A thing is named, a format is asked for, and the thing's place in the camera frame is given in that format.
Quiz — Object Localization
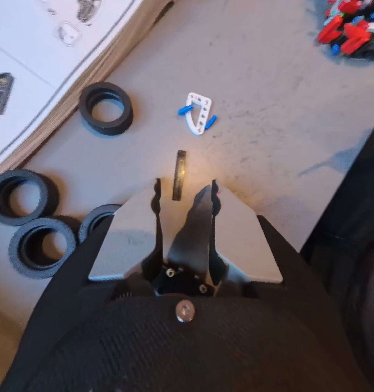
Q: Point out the grey desk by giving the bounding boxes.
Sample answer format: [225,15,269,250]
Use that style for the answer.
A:
[0,0,374,340]

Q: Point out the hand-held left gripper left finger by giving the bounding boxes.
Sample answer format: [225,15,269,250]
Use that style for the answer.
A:
[88,178,163,281]

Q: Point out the white brick frame piece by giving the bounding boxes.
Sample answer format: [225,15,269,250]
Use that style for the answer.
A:
[186,92,212,136]

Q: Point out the person's dark trousers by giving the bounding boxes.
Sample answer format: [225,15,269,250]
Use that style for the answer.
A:
[299,122,374,392]

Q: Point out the instruction booklet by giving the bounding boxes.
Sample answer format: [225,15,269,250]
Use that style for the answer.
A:
[0,0,175,175]

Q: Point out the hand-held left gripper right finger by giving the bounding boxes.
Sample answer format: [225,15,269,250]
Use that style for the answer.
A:
[208,179,284,287]

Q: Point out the toy brick race car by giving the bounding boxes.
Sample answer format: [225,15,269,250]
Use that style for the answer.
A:
[316,0,374,59]

